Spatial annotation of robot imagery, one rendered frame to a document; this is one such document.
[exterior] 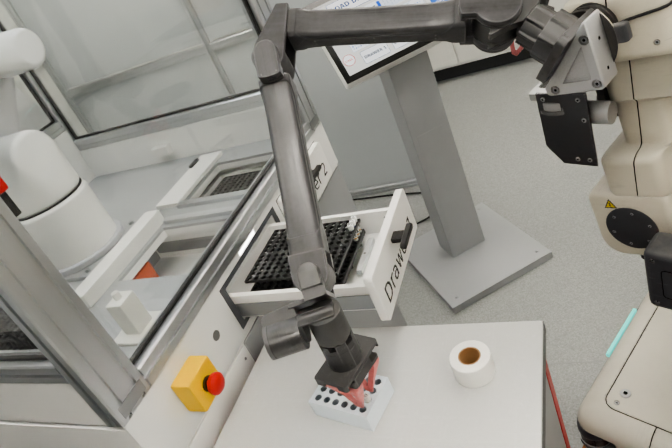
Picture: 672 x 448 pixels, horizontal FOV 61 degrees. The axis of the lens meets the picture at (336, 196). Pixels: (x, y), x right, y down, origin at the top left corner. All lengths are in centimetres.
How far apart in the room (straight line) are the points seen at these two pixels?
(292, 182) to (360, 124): 204
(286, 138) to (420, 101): 121
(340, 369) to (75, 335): 40
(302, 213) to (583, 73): 49
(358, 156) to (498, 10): 215
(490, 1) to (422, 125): 120
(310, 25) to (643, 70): 58
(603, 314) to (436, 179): 75
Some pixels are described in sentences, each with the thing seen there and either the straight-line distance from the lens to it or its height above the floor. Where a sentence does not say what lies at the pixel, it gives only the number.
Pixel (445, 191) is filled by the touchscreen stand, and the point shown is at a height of 35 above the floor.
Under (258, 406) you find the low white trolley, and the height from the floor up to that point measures 76.
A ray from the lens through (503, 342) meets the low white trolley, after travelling 108.
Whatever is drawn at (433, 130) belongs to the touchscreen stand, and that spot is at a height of 61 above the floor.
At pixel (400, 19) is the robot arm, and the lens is 101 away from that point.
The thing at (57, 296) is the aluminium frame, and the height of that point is 118.
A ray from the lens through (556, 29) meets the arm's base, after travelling 98.
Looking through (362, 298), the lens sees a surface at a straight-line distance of 110.
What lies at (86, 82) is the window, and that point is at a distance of 106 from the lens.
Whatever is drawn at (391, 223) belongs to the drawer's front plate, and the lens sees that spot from 115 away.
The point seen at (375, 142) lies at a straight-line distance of 298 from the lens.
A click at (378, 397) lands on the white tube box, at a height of 79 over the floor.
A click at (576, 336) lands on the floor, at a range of 210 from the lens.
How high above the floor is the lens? 155
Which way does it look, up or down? 28 degrees down
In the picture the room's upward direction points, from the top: 24 degrees counter-clockwise
